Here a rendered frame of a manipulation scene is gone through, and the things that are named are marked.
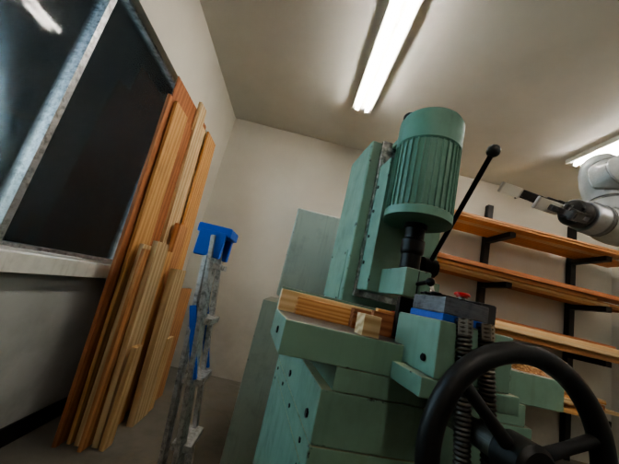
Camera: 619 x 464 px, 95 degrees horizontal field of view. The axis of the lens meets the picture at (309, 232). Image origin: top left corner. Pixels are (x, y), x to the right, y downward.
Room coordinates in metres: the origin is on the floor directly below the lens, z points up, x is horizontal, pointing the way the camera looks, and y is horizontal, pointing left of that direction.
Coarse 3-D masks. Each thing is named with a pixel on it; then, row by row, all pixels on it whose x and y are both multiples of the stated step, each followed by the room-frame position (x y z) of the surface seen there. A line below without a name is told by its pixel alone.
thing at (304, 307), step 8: (296, 304) 0.70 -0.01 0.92; (304, 304) 0.68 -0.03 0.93; (312, 304) 0.69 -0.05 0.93; (320, 304) 0.69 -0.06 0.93; (328, 304) 0.69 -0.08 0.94; (296, 312) 0.68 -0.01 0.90; (304, 312) 0.68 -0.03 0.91; (312, 312) 0.69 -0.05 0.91; (320, 312) 0.69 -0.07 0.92; (328, 312) 0.69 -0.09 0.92; (336, 312) 0.70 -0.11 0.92; (344, 312) 0.70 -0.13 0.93; (328, 320) 0.69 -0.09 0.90; (336, 320) 0.70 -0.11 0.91; (344, 320) 0.70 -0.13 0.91
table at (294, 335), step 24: (288, 312) 0.68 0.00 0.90; (288, 336) 0.52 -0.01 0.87; (312, 336) 0.53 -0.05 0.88; (336, 336) 0.54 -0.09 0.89; (360, 336) 0.54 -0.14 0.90; (384, 336) 0.65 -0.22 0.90; (312, 360) 0.53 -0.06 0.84; (336, 360) 0.54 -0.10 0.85; (360, 360) 0.54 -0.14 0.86; (384, 360) 0.55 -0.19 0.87; (408, 384) 0.49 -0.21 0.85; (432, 384) 0.46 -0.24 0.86; (528, 384) 0.60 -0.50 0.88; (552, 384) 0.61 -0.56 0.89; (504, 408) 0.48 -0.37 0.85; (552, 408) 0.61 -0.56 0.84
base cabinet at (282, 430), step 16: (272, 384) 1.09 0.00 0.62; (272, 400) 0.99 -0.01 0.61; (288, 400) 0.76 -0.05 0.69; (272, 416) 0.93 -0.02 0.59; (288, 416) 0.73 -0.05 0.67; (272, 432) 0.87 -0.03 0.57; (288, 432) 0.68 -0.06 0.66; (304, 432) 0.58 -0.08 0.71; (256, 448) 1.09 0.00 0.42; (272, 448) 0.82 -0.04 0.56; (288, 448) 0.65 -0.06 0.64; (304, 448) 0.56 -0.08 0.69; (320, 448) 0.54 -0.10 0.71
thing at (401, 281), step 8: (384, 272) 0.79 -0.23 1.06; (392, 272) 0.74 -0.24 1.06; (400, 272) 0.70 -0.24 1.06; (408, 272) 0.68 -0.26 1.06; (416, 272) 0.68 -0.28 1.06; (424, 272) 0.68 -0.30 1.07; (384, 280) 0.78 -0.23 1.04; (392, 280) 0.73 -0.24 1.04; (400, 280) 0.70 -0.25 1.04; (408, 280) 0.68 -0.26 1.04; (416, 280) 0.68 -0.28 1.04; (424, 280) 0.68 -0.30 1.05; (384, 288) 0.77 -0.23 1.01; (392, 288) 0.73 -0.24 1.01; (400, 288) 0.69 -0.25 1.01; (408, 288) 0.68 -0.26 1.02; (416, 288) 0.68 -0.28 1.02; (424, 288) 0.68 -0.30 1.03; (408, 296) 0.69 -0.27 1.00
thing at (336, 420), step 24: (288, 360) 0.89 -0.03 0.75; (288, 384) 0.81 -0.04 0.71; (312, 384) 0.59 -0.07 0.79; (312, 408) 0.56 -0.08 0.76; (336, 408) 0.54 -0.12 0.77; (360, 408) 0.55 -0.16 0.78; (384, 408) 0.55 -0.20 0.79; (408, 408) 0.56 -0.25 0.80; (312, 432) 0.54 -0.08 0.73; (336, 432) 0.54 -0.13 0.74; (360, 432) 0.55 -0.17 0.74; (384, 432) 0.55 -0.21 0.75; (408, 432) 0.56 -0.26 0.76; (528, 432) 0.60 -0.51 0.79; (384, 456) 0.56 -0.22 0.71; (408, 456) 0.56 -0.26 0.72
